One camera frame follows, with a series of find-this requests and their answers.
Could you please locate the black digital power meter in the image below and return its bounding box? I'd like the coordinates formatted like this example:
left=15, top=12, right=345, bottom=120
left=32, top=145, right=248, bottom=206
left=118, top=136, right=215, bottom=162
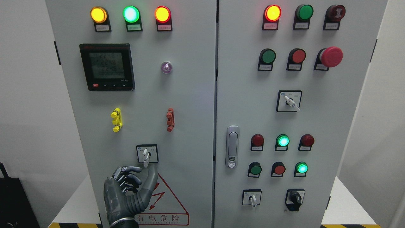
left=79, top=43, right=135, bottom=91

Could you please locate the green push button lower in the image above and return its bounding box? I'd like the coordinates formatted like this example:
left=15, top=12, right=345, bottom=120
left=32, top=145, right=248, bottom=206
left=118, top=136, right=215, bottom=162
left=247, top=162, right=262, bottom=178

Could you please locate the grey right cabinet door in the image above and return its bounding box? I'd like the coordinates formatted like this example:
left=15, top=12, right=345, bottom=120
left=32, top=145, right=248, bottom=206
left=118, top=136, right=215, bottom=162
left=214, top=0, right=387, bottom=228

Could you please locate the green unlit top light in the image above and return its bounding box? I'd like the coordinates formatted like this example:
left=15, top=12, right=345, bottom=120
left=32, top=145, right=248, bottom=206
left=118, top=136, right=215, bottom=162
left=293, top=4, right=314, bottom=30

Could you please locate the clear small light bulb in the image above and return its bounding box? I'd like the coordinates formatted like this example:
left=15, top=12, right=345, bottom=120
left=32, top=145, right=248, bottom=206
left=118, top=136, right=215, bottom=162
left=161, top=61, right=173, bottom=74

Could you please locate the white selector switch upper right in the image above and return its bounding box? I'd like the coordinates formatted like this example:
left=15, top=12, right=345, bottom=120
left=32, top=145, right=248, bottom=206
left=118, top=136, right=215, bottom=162
left=276, top=90, right=302, bottom=112

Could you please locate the red electrical warning sticker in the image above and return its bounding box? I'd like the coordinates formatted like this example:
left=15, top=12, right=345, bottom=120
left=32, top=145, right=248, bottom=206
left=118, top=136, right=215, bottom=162
left=135, top=174, right=190, bottom=226

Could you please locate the dark red indicator left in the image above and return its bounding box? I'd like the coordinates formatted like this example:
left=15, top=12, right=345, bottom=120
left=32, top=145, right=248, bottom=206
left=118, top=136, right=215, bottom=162
left=250, top=134, right=265, bottom=151

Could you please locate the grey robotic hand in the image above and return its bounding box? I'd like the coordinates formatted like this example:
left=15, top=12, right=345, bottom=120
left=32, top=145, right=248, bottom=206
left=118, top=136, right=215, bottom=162
left=104, top=165, right=158, bottom=225

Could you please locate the green push button upper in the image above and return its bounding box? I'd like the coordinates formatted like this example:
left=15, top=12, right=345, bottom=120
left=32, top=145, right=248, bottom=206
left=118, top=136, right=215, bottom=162
left=257, top=48, right=276, bottom=71

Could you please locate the white rotary selector switch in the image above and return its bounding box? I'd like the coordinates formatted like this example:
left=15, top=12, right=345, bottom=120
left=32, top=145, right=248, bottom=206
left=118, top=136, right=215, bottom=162
left=136, top=144, right=159, bottom=168

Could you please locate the yellow indicator light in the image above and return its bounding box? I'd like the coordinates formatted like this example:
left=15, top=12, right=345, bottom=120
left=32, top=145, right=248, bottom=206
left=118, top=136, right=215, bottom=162
left=90, top=6, right=111, bottom=32

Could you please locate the dark red indicator right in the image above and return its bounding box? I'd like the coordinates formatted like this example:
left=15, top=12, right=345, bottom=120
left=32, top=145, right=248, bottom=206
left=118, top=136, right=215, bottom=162
left=298, top=134, right=315, bottom=151

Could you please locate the green lit indicator middle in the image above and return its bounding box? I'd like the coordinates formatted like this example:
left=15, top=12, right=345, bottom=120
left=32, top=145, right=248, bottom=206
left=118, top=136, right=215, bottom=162
left=275, top=134, right=290, bottom=151

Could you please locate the red push button lower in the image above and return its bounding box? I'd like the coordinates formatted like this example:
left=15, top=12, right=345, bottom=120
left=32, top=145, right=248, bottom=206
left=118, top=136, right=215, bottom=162
left=271, top=161, right=286, bottom=177

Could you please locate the white selector switch lower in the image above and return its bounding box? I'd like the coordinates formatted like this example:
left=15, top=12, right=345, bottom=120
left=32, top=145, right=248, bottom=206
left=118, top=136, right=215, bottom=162
left=242, top=189, right=262, bottom=208

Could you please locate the green push button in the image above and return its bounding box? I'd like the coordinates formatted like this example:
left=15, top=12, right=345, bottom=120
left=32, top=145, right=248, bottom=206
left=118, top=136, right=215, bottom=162
left=247, top=162, right=262, bottom=178
left=257, top=48, right=276, bottom=71

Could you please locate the black selector switch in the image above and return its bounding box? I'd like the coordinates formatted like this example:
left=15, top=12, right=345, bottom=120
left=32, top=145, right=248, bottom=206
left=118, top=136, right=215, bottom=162
left=285, top=189, right=305, bottom=211

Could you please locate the red lit indicator light right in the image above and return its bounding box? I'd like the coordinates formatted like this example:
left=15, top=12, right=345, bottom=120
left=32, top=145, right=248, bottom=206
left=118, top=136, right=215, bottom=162
left=262, top=4, right=282, bottom=31

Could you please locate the red push button upper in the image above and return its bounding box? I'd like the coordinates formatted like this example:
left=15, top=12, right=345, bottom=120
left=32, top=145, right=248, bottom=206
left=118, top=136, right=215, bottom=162
left=286, top=48, right=306, bottom=71

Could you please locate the red-orange indicator light left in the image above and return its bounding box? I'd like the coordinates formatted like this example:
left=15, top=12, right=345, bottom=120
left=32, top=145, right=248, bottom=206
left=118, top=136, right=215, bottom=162
left=154, top=5, right=172, bottom=31

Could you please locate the grey left cabinet door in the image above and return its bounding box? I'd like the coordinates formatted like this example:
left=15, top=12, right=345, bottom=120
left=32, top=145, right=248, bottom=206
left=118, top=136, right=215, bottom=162
left=46, top=0, right=216, bottom=228

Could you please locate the dark red indicator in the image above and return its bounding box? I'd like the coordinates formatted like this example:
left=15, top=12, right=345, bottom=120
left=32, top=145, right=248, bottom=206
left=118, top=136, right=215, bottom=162
left=298, top=134, right=315, bottom=151
left=250, top=134, right=265, bottom=151

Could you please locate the dark red buzzer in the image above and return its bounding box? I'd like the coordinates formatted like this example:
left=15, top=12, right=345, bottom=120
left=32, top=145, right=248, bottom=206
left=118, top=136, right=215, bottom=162
left=323, top=4, right=346, bottom=30

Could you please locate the green lit indicator light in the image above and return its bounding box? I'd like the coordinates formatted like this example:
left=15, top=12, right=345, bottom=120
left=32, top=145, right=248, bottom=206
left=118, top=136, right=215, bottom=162
left=122, top=5, right=143, bottom=32

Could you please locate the grey cabinet door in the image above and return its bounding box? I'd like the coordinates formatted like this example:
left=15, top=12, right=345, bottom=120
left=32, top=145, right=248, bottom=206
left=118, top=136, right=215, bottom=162
left=214, top=0, right=387, bottom=228
left=46, top=0, right=216, bottom=228

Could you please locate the red push button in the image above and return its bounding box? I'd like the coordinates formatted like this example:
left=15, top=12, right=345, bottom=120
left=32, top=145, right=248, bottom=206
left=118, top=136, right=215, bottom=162
left=286, top=48, right=306, bottom=71
left=271, top=161, right=286, bottom=177

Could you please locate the green lit button lower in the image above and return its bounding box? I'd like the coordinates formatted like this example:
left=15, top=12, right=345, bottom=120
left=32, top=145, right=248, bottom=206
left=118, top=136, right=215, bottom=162
left=294, top=161, right=308, bottom=177

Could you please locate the silver door latch handle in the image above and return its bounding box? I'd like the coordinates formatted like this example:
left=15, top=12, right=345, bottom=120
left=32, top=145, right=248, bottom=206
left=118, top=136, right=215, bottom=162
left=226, top=125, right=239, bottom=168

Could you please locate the red emergency stop button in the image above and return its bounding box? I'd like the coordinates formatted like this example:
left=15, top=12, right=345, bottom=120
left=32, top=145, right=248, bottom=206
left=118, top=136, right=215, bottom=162
left=314, top=46, right=343, bottom=71

